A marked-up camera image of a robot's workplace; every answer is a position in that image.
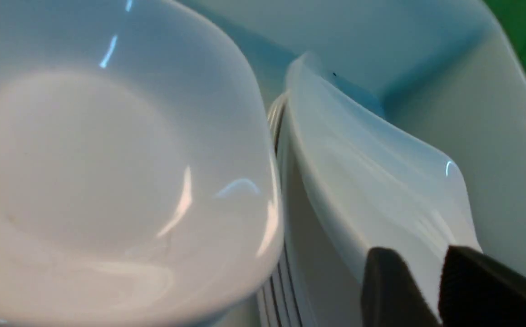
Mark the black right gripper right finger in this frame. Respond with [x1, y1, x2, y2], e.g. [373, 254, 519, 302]
[439, 246, 526, 327]

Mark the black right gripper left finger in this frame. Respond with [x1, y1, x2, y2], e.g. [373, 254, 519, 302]
[361, 247, 441, 327]

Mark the white square rice plate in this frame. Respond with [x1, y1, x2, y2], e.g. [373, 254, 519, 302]
[285, 52, 481, 322]

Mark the white bowl tray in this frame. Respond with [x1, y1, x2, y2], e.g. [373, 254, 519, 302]
[0, 0, 284, 327]

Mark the large white plastic bin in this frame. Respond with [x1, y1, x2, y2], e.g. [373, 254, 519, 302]
[177, 0, 526, 327]

